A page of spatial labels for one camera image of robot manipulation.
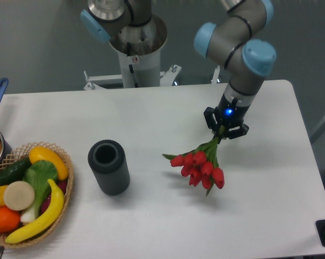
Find yellow banana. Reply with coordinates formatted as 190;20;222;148
5;179;65;244

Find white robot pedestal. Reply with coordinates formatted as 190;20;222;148
83;15;221;91

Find dark grey ribbed vase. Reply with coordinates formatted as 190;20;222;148
87;140;130;196

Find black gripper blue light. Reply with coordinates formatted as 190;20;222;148
204;96;249;139

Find beige round disc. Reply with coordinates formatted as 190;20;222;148
3;181;35;211

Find woven wicker basket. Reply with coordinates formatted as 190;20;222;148
0;141;74;249

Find green bok choy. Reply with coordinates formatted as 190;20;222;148
21;160;58;224

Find red tulip bouquet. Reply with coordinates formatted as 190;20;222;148
163;126;226;194

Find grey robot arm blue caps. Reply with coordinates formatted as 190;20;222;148
80;1;276;140

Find orange fruit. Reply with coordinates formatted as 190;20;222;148
0;207;21;233

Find green cucumber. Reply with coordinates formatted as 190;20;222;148
0;157;32;186

